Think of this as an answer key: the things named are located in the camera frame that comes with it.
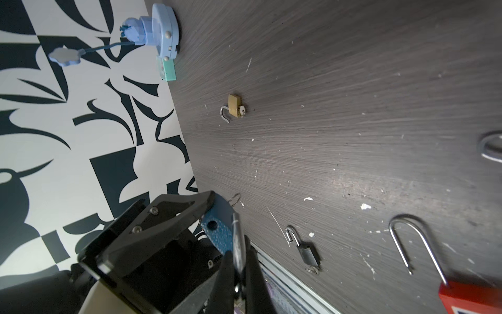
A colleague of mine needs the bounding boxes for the blue padlock keys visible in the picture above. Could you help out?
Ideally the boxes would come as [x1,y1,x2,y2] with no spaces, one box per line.
[228,193,241,207]

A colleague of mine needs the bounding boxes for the light blue alarm clock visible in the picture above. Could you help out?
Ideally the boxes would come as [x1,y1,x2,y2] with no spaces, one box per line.
[152,3,180,61]

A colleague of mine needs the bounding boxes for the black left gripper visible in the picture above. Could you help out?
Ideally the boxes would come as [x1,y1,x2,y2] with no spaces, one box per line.
[78,191,219,313]

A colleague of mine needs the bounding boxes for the green small clock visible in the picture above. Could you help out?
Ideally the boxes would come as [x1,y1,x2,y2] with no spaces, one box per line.
[156,56,176,82]

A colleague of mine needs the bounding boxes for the small brass padlock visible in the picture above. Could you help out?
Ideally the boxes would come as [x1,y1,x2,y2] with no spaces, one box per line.
[477,130,501,163]

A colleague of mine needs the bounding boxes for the blue padlock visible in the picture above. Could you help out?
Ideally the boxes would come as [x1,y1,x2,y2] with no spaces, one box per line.
[201,194,246,260]

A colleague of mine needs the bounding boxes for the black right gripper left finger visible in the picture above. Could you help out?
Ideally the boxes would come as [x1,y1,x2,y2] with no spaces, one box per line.
[205,251,235,314]

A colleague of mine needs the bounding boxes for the red safety padlock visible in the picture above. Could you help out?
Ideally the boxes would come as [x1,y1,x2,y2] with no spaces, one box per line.
[388,215,501,314]

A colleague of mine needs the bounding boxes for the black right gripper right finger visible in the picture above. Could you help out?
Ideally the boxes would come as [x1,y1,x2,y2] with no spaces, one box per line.
[244,235,277,314]

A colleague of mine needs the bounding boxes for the blue pen holder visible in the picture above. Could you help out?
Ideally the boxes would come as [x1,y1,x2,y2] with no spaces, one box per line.
[48,17,156,68]

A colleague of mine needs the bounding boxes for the small black padlock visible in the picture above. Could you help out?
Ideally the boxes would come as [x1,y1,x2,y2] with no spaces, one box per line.
[285,225,321,275]

